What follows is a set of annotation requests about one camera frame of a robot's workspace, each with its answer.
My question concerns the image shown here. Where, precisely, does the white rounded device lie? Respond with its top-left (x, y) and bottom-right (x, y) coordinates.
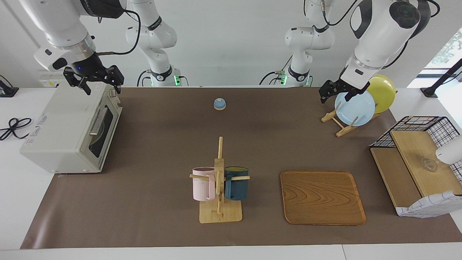
top-left (435, 135), bottom-right (462, 165)

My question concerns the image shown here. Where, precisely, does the white checkered cloth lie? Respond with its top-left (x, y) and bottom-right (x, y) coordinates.
top-left (395, 191), bottom-right (462, 218)

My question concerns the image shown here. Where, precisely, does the black clamp stand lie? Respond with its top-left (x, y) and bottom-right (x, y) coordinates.
top-left (0, 75), bottom-right (19, 98)

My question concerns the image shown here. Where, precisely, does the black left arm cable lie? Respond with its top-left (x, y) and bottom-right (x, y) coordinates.
top-left (303, 0), bottom-right (361, 27)

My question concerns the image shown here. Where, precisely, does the black wire basket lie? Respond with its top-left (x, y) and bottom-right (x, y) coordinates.
top-left (370, 116), bottom-right (462, 181)

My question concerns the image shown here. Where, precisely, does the small clear glass object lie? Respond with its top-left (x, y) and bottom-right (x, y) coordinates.
top-left (420, 156), bottom-right (439, 173)

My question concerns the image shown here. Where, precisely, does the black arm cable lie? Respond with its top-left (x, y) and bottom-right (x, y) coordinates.
top-left (95, 9), bottom-right (141, 56)
top-left (303, 0), bottom-right (361, 27)

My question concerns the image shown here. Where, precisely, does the black angled stand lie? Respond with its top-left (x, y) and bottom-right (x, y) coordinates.
top-left (420, 58), bottom-right (462, 98)

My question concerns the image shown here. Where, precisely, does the white toaster oven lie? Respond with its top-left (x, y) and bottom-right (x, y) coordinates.
top-left (20, 80), bottom-right (123, 174)

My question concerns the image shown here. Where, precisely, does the dark blue mug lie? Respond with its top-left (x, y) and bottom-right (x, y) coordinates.
top-left (224, 166), bottom-right (249, 201)

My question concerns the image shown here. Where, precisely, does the light wooden board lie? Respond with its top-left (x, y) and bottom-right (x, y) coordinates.
top-left (390, 130), bottom-right (462, 197)

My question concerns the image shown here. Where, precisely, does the pink mug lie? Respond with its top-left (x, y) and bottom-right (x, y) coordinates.
top-left (192, 166), bottom-right (216, 202)

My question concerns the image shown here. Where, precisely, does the wooden mug rack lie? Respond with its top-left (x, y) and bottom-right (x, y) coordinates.
top-left (189, 136), bottom-right (250, 224)

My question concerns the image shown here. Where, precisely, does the coiled black cable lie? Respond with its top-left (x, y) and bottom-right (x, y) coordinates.
top-left (0, 117), bottom-right (32, 141)

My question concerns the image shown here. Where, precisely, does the light blue plate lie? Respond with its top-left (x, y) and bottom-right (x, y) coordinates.
top-left (335, 90), bottom-right (376, 127)

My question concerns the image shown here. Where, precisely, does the wooden plate rack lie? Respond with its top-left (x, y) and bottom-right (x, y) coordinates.
top-left (321, 90), bottom-right (398, 138)

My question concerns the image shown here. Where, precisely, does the brown table mat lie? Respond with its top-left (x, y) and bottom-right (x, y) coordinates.
top-left (20, 87), bottom-right (462, 250)

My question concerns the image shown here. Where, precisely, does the white power strip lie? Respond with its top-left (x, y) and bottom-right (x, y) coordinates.
top-left (38, 72), bottom-right (69, 88)

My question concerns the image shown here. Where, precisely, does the brown wooden tray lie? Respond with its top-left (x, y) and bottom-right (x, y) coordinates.
top-left (280, 170), bottom-right (367, 226)

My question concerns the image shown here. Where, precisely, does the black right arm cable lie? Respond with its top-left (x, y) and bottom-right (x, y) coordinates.
top-left (95, 9), bottom-right (141, 56)

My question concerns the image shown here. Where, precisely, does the darker wooden board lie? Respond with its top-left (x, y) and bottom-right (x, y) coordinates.
top-left (370, 147), bottom-right (423, 210)

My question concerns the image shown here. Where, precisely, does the yellow plate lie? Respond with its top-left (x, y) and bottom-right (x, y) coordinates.
top-left (365, 74), bottom-right (396, 114)

